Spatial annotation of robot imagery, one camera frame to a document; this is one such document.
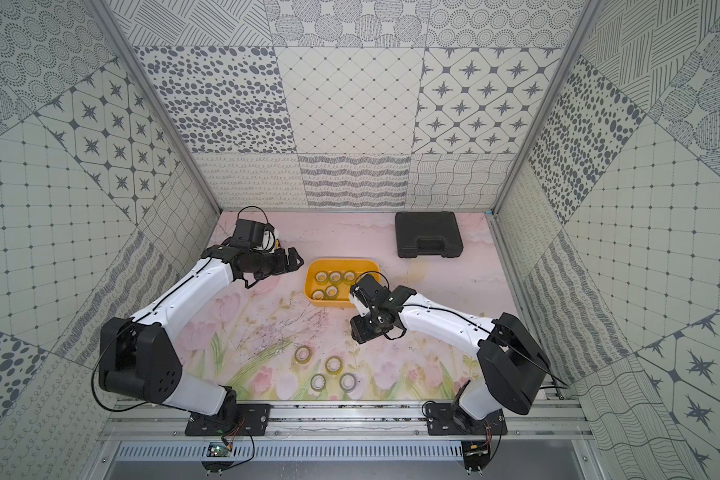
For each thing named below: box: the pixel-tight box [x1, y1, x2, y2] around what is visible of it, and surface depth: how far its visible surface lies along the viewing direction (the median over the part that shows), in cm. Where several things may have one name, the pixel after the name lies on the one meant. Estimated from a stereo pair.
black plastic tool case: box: [395, 211, 463, 259], surface depth 109 cm
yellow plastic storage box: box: [304, 258, 380, 309], surface depth 100 cm
